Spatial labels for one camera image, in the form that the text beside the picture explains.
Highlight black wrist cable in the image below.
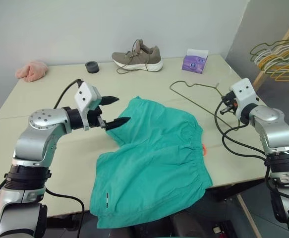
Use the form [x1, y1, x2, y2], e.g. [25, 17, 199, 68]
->
[53, 78, 86, 110]
[214, 100, 272, 189]

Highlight green shorts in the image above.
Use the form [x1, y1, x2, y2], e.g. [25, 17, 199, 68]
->
[89, 96, 213, 229]

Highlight olive green wire hanger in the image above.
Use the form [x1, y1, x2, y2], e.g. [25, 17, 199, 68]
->
[249, 38, 289, 57]

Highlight small black round dish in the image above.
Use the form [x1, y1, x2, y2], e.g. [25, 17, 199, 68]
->
[85, 60, 101, 74]

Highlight gold wire hanger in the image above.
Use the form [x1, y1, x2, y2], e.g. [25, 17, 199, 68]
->
[267, 64, 289, 82]

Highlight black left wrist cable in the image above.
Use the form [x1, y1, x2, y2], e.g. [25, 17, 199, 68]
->
[53, 78, 86, 110]

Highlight black left shoulder cable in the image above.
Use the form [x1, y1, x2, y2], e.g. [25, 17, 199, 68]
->
[44, 187, 86, 238]

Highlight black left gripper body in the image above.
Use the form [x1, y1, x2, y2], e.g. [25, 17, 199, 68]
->
[87, 97, 108, 130]

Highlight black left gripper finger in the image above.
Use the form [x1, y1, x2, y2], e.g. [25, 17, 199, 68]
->
[101, 95, 120, 106]
[105, 117, 131, 131]

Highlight pink fluffy towel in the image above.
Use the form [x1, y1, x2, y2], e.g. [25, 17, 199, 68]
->
[15, 59, 49, 83]

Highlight yellow wire hanger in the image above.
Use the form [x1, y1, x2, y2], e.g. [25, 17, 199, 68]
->
[258, 48, 289, 74]

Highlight black box white label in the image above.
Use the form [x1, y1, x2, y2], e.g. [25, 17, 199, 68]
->
[211, 219, 235, 236]

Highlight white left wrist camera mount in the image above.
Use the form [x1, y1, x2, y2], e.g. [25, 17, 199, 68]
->
[74, 82, 102, 131]

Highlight taupe sneaker white sole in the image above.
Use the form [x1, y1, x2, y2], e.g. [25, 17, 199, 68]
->
[111, 38, 165, 75]

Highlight white wire hanger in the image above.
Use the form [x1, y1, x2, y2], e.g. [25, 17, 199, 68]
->
[254, 44, 289, 69]

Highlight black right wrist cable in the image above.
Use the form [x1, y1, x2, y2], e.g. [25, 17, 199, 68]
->
[214, 100, 272, 189]

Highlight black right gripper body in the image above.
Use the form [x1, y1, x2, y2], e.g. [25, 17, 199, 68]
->
[223, 91, 238, 114]

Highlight wooden table leg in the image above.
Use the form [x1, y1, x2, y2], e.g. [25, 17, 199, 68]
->
[235, 192, 262, 238]

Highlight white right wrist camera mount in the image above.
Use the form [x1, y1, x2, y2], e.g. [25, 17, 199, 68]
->
[229, 77, 259, 120]

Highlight purple tissue pack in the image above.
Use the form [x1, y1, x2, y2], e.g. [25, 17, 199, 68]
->
[181, 48, 210, 75]

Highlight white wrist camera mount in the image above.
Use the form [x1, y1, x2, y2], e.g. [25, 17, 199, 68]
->
[229, 77, 259, 120]
[74, 82, 102, 131]

